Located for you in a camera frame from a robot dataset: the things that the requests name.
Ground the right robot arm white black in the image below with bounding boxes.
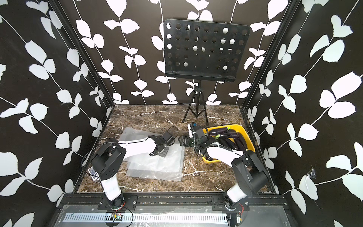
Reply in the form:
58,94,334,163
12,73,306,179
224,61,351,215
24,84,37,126
178,135,268,211

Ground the black front mounting rail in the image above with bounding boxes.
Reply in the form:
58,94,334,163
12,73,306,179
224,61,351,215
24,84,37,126
60,192,289,212

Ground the white perforated strip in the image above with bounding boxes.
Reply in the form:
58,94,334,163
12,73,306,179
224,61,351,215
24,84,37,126
61,213,228,225

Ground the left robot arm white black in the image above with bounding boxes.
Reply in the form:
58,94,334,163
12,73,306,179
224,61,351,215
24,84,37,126
91,132,175,201

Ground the stack of clear zip-top bags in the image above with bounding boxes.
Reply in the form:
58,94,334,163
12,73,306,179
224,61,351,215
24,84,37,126
126,141,185,181

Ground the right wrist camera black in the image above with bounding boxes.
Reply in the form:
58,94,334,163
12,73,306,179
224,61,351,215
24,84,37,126
188,123,205,139

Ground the small printed card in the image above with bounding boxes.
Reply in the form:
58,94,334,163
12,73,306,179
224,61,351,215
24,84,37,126
87,167,99,181

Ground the black perforated music stand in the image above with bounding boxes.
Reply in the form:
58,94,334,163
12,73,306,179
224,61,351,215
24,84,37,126
164,19,251,118

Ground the yellow plastic tray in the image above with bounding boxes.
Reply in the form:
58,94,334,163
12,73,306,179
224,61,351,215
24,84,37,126
202,124,255,164

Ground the clear zip-top bag top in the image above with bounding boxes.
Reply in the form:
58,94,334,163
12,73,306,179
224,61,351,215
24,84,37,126
119,127,160,142

